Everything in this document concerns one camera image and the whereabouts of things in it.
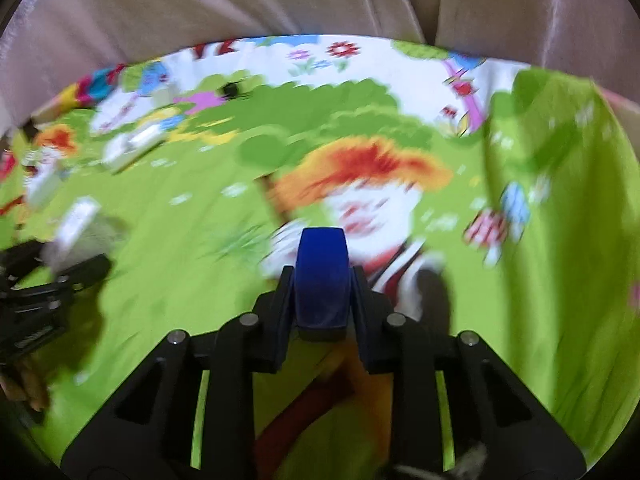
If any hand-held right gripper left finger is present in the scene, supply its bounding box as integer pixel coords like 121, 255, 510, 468
60, 265, 296, 480

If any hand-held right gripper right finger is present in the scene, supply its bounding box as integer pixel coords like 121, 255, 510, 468
351, 265, 587, 480

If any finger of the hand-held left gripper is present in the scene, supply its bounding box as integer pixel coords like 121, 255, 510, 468
0, 239, 50, 288
0, 253, 112, 363

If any white box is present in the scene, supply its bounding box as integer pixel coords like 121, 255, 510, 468
26, 159, 68, 207
41, 197, 103, 272
101, 124, 167, 175

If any blue plastic case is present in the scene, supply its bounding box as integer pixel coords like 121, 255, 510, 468
292, 227, 352, 343

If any person's left hand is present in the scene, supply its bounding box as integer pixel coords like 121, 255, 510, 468
0, 352, 52, 413

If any green cartoon printed blanket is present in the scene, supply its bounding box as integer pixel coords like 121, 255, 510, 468
0, 34, 640, 480

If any black binder clip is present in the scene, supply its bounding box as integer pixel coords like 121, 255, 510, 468
219, 79, 252, 103

